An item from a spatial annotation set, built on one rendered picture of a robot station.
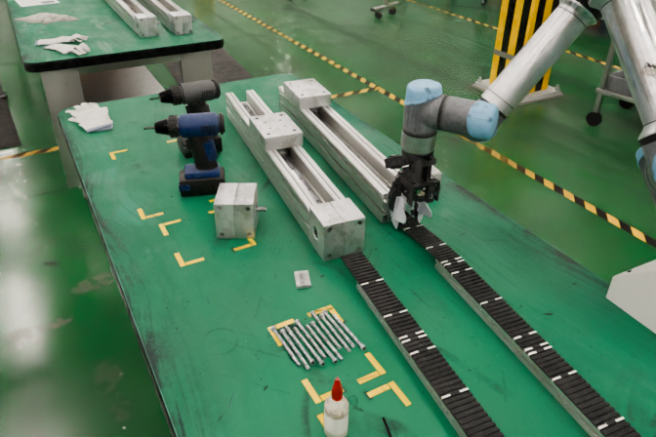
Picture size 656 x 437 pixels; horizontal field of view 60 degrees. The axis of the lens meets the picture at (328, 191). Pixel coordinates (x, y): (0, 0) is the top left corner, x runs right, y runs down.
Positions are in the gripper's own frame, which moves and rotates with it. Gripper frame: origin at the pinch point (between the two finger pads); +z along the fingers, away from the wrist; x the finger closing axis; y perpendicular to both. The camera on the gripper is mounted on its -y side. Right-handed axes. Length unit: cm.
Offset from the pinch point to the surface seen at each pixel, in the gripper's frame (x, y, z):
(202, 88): -36, -57, -19
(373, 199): -5.0, -7.9, -2.5
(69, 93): -76, -181, 20
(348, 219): -18.0, 5.5, -7.6
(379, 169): 2.3, -19.2, -4.1
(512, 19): 225, -238, 23
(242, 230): -38.2, -9.4, -0.5
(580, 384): 1, 56, -1
